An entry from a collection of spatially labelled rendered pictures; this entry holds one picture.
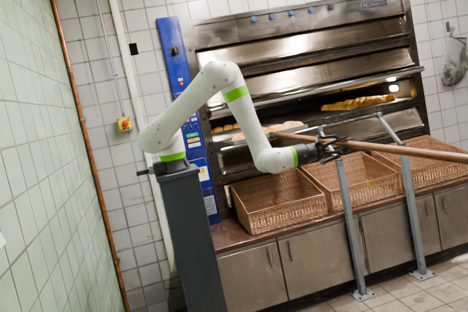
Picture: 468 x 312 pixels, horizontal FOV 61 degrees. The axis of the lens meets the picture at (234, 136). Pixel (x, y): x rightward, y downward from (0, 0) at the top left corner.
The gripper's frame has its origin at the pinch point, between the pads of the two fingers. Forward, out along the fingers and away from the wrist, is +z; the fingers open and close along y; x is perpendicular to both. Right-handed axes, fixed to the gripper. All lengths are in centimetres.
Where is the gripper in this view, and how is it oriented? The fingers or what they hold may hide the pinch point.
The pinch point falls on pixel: (347, 143)
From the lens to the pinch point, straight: 185.7
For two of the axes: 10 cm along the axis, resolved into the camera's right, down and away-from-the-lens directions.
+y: 1.9, 9.8, 1.0
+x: 2.5, 0.5, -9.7
